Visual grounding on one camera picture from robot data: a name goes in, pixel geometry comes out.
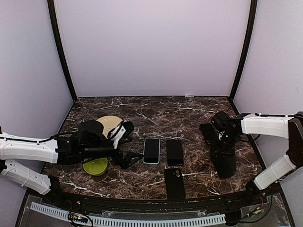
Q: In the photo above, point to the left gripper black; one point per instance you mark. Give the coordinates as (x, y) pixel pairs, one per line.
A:
(126, 163)

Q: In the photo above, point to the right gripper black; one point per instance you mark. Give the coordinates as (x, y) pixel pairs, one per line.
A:
(214, 146)

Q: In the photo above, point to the light blue phone case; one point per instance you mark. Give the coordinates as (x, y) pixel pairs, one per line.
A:
(151, 151)

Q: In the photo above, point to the black phone case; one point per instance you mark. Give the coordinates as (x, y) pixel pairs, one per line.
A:
(175, 152)
(174, 184)

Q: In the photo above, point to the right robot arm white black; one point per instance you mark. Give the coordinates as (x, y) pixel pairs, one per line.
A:
(281, 145)

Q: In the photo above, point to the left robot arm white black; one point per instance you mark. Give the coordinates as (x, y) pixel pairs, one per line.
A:
(54, 150)

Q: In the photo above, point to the green bowl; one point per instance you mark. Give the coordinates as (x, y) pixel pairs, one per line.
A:
(96, 167)

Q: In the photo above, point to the beige round plate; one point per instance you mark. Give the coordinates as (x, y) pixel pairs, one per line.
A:
(109, 122)

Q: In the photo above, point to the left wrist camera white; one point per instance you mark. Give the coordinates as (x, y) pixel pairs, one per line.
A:
(122, 130)

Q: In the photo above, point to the white cable duct strip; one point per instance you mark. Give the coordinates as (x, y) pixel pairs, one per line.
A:
(81, 220)

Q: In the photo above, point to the black front rail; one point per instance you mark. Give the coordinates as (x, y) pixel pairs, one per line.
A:
(90, 204)

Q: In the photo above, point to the right black frame post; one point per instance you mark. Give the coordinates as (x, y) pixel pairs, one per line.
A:
(245, 49)

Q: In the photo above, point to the black frame post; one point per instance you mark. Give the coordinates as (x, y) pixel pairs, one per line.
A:
(59, 47)
(245, 49)

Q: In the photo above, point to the left black frame post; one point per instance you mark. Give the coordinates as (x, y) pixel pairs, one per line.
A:
(59, 47)

